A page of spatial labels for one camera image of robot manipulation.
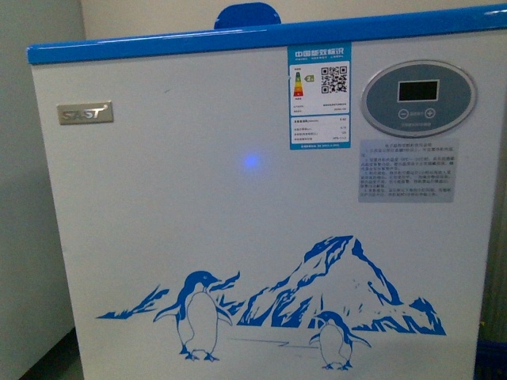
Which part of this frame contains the white blue chest freezer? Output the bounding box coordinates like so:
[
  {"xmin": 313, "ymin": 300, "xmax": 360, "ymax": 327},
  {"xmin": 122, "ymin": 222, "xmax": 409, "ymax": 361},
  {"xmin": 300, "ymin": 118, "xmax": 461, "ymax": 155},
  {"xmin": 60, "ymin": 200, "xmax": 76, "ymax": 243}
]
[{"xmin": 27, "ymin": 3, "xmax": 506, "ymax": 379}]

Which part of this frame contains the blue energy efficiency label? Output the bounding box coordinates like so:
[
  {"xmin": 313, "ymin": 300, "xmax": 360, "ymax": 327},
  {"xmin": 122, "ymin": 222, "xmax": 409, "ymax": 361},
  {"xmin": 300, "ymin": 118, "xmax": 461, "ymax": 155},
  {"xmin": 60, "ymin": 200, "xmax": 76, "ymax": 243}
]
[{"xmin": 287, "ymin": 42, "xmax": 352, "ymax": 150}]

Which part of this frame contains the grey instruction sticker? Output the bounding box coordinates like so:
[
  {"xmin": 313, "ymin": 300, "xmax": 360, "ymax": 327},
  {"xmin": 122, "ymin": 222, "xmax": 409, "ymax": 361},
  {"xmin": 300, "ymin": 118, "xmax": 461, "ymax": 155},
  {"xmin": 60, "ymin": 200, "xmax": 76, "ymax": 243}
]
[{"xmin": 358, "ymin": 139, "xmax": 459, "ymax": 203}]

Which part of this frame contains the silver brand logo plate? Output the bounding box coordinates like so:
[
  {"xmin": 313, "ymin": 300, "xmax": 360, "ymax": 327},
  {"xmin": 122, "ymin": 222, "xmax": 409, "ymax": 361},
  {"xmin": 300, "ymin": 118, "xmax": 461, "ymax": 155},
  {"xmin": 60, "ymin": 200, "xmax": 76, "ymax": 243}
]
[{"xmin": 56, "ymin": 101, "xmax": 114, "ymax": 125}]

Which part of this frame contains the oval grey control panel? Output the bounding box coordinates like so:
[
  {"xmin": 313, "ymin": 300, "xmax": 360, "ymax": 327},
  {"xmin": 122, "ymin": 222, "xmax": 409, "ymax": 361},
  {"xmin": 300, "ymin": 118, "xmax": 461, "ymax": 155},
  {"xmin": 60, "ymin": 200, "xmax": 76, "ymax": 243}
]
[{"xmin": 361, "ymin": 59, "xmax": 477, "ymax": 139}]

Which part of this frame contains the blue freezer lid handle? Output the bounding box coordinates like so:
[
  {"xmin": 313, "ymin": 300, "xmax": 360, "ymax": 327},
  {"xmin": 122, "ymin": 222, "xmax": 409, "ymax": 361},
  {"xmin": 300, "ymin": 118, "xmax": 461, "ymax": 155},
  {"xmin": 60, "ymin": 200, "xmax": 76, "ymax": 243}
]
[{"xmin": 214, "ymin": 2, "xmax": 281, "ymax": 30}]

